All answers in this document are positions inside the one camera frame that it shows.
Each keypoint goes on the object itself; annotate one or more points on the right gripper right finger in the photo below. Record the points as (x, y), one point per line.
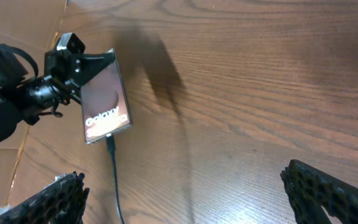
(315, 196)

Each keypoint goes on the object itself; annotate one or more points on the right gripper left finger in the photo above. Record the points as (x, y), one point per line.
(61, 202)

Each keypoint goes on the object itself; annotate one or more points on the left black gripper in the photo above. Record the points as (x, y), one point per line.
(83, 67)

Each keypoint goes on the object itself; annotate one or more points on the Samsung Galaxy smartphone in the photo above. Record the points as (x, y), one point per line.
(104, 104)

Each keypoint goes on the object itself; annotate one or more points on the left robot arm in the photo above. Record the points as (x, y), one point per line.
(26, 96)

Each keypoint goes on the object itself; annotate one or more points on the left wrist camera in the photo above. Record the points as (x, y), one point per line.
(71, 42)

